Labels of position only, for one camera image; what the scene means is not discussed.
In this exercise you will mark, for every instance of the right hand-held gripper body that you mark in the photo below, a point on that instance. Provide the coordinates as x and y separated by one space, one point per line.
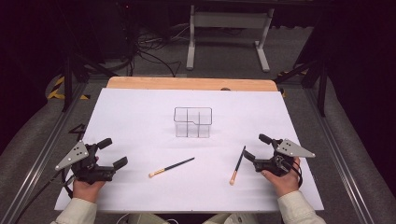
278 165

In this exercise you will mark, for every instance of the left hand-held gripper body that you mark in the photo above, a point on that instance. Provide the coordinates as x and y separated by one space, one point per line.
88 169

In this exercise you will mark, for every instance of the black brush with tan tip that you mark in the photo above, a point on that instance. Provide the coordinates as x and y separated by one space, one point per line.
238 165
174 166

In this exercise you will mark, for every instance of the clear plastic divided container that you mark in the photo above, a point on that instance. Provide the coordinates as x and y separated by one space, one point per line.
204 127

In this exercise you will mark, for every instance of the person's right hand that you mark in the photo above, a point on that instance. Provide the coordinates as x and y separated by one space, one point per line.
285 183

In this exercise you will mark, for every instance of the person's left hand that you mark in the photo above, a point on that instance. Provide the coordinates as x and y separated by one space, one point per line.
88 191

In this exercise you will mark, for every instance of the white table sheet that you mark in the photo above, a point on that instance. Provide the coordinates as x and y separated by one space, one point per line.
140 124

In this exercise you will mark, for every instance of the person's left leg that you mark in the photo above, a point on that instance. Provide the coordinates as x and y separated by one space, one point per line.
146 219

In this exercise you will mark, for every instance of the person's leg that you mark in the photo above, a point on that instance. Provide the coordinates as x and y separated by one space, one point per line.
146 219
230 219

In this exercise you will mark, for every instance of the person's right leg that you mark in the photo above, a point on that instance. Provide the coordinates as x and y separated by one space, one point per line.
230 219

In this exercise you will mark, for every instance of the yellow black hazard tape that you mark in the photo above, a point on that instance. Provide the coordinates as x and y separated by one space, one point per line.
57 93

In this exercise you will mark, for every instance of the black tripod stand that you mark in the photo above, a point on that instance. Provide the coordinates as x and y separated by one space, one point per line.
322 90
67 84

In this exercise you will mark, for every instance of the wooden table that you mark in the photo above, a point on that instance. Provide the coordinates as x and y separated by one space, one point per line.
186 83

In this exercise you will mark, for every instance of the black equipment case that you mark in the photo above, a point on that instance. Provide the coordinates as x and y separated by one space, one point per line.
115 31

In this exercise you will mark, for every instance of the white metal stand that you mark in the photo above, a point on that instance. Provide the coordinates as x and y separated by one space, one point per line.
230 19

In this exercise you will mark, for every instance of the aluminium rail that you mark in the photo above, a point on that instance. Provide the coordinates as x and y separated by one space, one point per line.
336 149
40 158

